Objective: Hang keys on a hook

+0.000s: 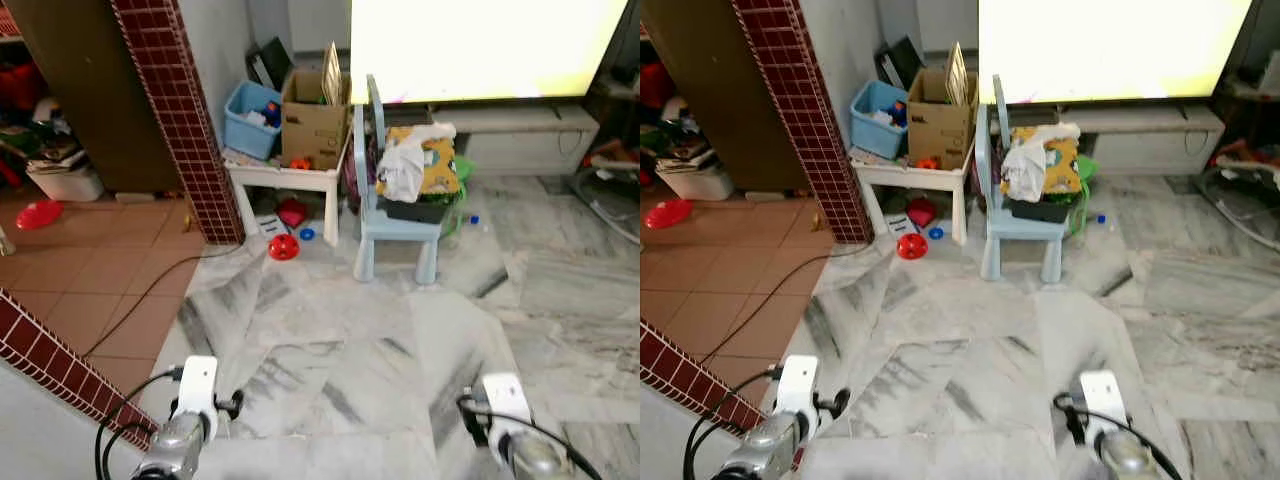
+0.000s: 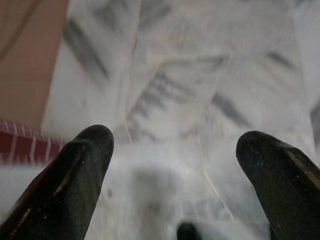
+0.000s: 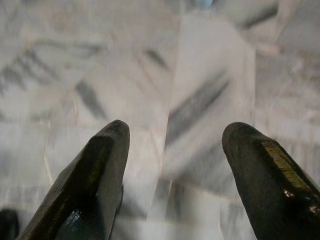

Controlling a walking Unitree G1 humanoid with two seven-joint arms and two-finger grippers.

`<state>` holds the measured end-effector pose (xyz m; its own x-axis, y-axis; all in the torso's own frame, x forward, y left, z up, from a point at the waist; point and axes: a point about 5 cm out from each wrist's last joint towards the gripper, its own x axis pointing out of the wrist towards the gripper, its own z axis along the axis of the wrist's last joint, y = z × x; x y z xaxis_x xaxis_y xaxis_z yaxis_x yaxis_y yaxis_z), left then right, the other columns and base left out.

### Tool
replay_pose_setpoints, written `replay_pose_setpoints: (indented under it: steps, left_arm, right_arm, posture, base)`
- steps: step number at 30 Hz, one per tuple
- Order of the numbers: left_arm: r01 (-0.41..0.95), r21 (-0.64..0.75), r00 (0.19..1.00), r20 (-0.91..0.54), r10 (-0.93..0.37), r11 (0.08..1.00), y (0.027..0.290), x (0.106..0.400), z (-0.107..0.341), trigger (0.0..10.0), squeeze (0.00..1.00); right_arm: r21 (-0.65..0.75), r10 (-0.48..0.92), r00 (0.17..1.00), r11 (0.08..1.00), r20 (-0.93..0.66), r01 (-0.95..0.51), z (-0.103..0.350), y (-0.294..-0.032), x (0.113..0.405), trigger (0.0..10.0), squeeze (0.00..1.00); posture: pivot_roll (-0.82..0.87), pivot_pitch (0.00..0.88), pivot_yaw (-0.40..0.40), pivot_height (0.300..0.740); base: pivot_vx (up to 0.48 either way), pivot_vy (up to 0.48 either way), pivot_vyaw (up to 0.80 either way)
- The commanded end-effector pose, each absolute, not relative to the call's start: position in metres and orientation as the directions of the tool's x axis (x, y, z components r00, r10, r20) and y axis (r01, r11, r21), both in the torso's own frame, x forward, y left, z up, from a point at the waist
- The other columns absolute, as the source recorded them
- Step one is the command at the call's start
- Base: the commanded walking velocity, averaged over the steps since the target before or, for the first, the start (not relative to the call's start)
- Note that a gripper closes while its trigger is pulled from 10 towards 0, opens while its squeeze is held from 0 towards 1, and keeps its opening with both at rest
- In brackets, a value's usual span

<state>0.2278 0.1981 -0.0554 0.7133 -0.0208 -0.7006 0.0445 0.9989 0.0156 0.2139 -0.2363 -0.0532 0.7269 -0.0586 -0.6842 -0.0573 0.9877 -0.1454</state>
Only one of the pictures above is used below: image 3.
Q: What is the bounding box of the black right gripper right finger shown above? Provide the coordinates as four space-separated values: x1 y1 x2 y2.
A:
221 121 320 240

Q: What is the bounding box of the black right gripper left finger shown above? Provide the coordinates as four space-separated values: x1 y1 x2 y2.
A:
16 119 131 240

